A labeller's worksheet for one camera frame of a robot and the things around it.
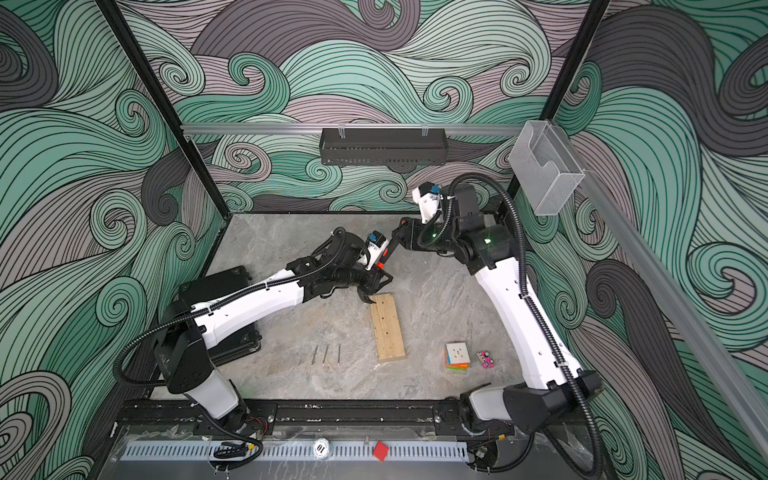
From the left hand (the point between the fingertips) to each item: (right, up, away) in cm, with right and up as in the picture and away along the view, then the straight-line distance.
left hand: (387, 270), depth 77 cm
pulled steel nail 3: (-14, -25, +8) cm, 29 cm away
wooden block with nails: (+1, -19, +6) cm, 20 cm away
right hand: (+1, +9, -10) cm, 14 cm away
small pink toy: (+27, -25, +4) cm, 37 cm away
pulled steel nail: (-21, -24, +8) cm, 33 cm away
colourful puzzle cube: (+19, -23, +1) cm, 30 cm away
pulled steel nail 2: (-18, -25, +8) cm, 32 cm away
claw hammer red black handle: (0, +5, -8) cm, 9 cm away
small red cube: (-2, -42, -8) cm, 43 cm away
